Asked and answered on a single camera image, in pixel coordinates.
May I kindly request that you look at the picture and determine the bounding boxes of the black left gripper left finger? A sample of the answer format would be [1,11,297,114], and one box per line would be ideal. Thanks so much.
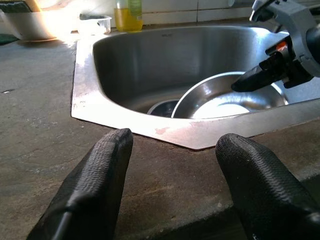
[26,127,134,240]

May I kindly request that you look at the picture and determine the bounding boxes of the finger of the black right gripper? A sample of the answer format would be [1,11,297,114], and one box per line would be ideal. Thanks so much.
[231,66,278,93]

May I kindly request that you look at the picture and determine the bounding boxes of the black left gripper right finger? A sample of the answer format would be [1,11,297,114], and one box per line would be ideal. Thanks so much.
[214,133,320,240]

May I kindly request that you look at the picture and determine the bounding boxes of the steel bowl with rim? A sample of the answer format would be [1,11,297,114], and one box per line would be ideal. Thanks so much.
[170,71,290,120]

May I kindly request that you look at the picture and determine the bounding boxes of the stainless steel sink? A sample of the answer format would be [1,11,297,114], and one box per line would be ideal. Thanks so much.
[71,24,320,151]

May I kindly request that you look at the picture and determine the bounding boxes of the dish soap bottle yellow liquid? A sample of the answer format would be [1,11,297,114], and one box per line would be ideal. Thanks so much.
[113,0,145,33]

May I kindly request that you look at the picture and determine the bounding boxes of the small clear plastic container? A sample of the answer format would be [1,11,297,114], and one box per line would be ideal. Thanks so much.
[76,13,113,36]

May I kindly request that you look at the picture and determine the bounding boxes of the dark green scouring pad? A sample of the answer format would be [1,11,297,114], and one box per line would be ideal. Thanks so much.
[0,33,20,46]

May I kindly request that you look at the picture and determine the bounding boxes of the white sponge bowl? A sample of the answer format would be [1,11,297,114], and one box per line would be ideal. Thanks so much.
[0,11,60,42]

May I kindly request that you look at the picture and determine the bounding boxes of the yellow sponge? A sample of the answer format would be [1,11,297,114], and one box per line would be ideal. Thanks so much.
[26,0,43,13]

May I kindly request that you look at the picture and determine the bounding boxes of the green scouring sponge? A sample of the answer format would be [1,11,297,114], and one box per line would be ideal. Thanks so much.
[0,0,33,14]

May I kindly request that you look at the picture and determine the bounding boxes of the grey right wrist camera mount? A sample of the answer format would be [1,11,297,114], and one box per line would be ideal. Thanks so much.
[249,0,320,77]

